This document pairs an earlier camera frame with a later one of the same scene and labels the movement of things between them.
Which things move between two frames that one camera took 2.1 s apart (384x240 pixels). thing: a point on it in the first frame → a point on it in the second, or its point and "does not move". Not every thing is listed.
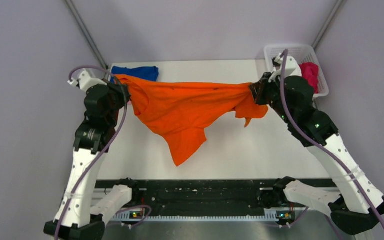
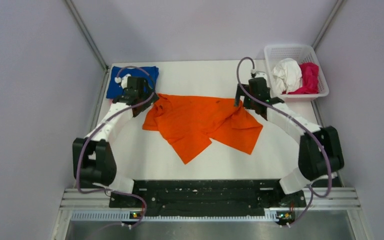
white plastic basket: [302, 53] does not move
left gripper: [117, 89] → [149, 102]
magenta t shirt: [310, 71] does not move
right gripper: [259, 88] → [239, 93]
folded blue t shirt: [145, 73] does not move
